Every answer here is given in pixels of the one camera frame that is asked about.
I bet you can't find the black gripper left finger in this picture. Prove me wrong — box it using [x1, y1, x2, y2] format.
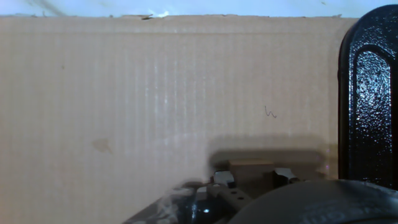
[205, 169, 253, 213]

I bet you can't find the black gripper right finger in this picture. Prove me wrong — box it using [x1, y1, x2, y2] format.
[272, 167, 301, 189]

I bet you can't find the small wooden block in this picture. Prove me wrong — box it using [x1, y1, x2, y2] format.
[228, 159, 276, 198]

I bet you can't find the brown cardboard sheet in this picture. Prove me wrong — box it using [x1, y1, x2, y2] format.
[0, 14, 358, 224]

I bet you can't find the white marble pattern mat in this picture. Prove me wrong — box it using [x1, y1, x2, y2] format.
[0, 0, 398, 19]

